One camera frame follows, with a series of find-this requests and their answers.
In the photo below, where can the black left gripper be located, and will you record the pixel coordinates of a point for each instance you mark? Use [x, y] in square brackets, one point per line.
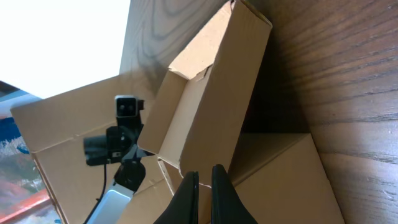
[121, 140]

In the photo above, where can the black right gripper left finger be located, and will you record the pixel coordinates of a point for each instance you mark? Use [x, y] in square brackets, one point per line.
[183, 207]

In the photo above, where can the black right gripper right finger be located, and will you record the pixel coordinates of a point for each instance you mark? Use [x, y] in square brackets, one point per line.
[226, 207]

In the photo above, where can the cardboard box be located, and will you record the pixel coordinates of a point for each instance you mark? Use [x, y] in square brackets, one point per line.
[195, 125]

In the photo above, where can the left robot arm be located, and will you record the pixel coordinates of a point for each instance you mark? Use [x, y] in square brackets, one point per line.
[125, 183]

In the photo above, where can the large cardboard panel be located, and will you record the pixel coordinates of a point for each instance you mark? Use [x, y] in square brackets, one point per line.
[54, 129]

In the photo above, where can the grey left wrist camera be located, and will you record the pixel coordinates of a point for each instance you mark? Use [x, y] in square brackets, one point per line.
[128, 106]

